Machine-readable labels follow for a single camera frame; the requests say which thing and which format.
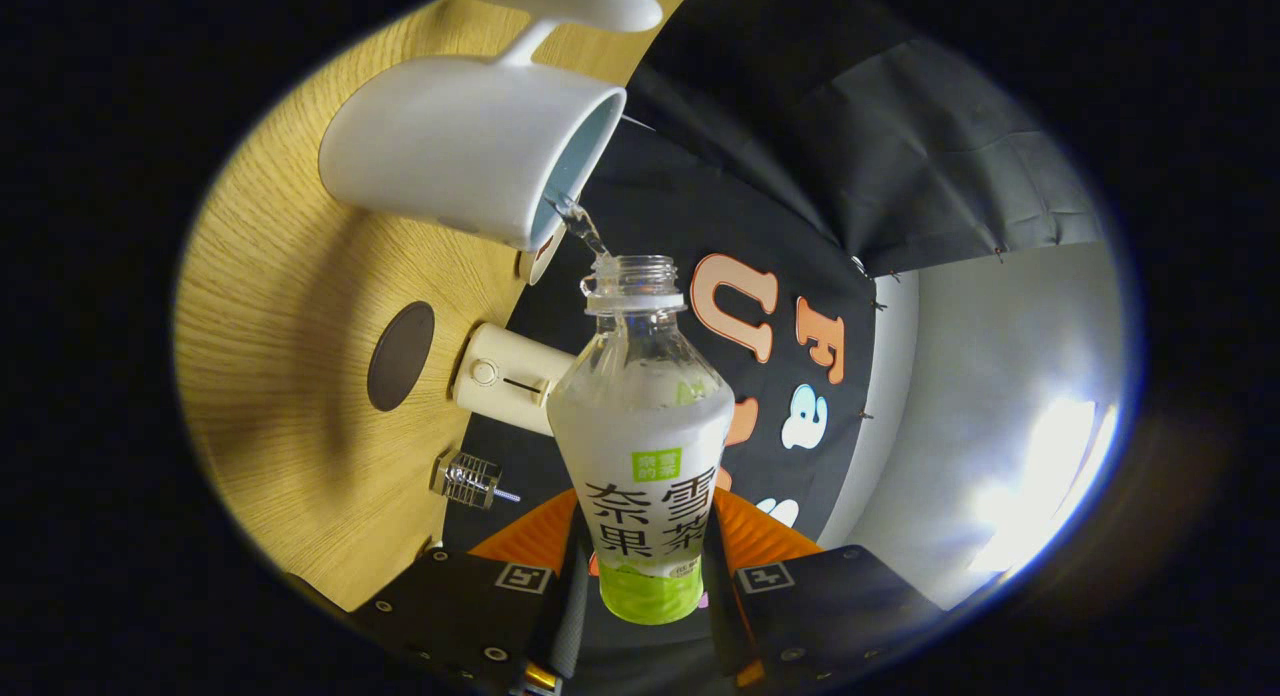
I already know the wooden table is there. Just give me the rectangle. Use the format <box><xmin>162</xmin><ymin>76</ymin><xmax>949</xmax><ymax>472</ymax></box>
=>
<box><xmin>172</xmin><ymin>0</ymin><xmax>706</xmax><ymax>612</ymax></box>

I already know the dark brown round coaster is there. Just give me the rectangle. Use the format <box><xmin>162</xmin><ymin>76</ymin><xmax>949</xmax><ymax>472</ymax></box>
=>
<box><xmin>366</xmin><ymin>301</ymin><xmax>437</xmax><ymax>413</ymax></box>

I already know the clear juice bottle white label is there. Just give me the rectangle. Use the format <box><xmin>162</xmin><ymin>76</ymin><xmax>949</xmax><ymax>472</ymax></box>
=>
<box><xmin>547</xmin><ymin>254</ymin><xmax>736</xmax><ymax>627</ymax></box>

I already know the wire mesh utensil holder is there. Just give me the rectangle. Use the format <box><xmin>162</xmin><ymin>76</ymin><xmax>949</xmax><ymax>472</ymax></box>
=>
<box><xmin>431</xmin><ymin>452</ymin><xmax>501</xmax><ymax>510</ymax></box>

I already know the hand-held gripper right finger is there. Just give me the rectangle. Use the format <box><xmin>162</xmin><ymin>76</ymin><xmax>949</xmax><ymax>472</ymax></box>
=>
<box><xmin>703</xmin><ymin>486</ymin><xmax>941</xmax><ymax>693</ymax></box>

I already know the white cup blue inside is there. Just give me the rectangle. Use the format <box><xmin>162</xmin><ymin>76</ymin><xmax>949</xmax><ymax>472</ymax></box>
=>
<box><xmin>318</xmin><ymin>0</ymin><xmax>665</xmax><ymax>253</ymax></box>

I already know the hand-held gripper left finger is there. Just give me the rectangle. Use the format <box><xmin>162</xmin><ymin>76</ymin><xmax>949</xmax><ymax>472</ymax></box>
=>
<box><xmin>345</xmin><ymin>488</ymin><xmax>593</xmax><ymax>696</ymax></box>

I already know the white toaster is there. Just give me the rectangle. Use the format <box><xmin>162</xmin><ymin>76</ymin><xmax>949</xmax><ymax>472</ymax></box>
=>
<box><xmin>452</xmin><ymin>322</ymin><xmax>576</xmax><ymax>437</ymax></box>

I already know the black side curtain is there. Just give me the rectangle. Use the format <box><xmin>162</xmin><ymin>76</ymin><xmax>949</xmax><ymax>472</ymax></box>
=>
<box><xmin>625</xmin><ymin>0</ymin><xmax>1106</xmax><ymax>277</ymax></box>

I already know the white oval plate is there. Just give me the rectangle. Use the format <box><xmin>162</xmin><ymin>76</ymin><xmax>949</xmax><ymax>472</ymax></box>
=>
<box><xmin>516</xmin><ymin>224</ymin><xmax>567</xmax><ymax>286</ymax></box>

